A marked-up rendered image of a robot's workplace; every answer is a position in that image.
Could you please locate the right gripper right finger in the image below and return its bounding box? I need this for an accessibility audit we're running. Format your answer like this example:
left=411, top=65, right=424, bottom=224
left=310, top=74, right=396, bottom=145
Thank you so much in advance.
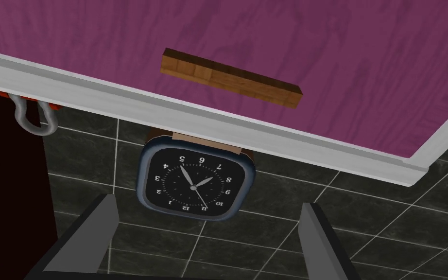
left=297, top=202, right=362, bottom=280

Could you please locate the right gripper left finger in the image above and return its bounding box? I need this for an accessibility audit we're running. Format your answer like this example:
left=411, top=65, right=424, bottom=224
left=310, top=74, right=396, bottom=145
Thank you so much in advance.
left=23, top=193, right=120, bottom=280

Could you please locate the dark maroon cupboard door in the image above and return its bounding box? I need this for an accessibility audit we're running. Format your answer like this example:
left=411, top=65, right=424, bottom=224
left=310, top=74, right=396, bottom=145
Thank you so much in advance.
left=0, top=86, right=59, bottom=280

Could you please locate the blue-rimmed black clock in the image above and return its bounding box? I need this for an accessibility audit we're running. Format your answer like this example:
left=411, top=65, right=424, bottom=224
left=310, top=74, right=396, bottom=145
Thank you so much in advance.
left=136, top=130, right=257, bottom=222

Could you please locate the purple drawer front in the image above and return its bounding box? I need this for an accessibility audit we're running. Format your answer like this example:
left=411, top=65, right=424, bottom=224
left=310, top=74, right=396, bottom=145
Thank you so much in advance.
left=0, top=0, right=448, bottom=188

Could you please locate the grey curved bar handle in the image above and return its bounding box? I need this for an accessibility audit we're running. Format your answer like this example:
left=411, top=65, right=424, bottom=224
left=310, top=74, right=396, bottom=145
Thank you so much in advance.
left=8, top=93, right=59, bottom=137

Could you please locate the brown wooden bar handle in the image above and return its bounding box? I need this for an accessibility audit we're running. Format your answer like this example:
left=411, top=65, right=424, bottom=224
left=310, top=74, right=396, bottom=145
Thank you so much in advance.
left=160, top=48, right=303, bottom=109

